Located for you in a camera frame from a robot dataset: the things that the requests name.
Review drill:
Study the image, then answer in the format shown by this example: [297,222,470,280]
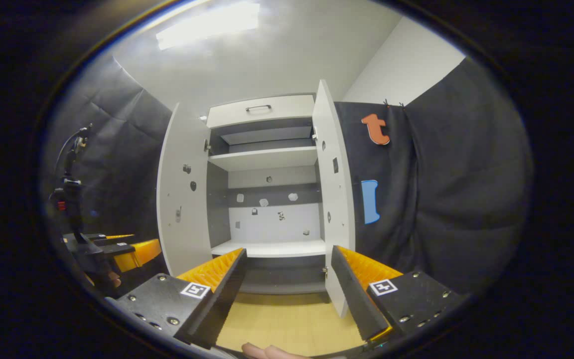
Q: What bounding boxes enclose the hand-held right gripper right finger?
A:
[330,245,467,346]

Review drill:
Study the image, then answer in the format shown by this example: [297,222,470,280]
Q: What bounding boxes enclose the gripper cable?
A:
[57,127,91,173]

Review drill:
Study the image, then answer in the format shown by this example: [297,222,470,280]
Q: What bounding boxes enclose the cabinet door black cat sticker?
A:
[312,80,357,319]

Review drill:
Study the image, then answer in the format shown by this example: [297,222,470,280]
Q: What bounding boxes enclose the black backdrop cloth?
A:
[40,55,534,300]

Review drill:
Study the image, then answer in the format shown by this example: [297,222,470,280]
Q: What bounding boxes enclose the cabinet door with camera sticker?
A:
[156,102,214,277]

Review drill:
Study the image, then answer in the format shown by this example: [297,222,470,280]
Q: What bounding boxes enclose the cabinet drawer with metal handle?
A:
[206,95,316,129]

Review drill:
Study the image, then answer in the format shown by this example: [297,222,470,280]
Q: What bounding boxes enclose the double-door shoe cabinet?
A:
[202,94,327,295]

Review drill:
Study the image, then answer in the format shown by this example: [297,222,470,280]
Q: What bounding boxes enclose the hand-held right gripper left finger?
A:
[107,248,249,351]

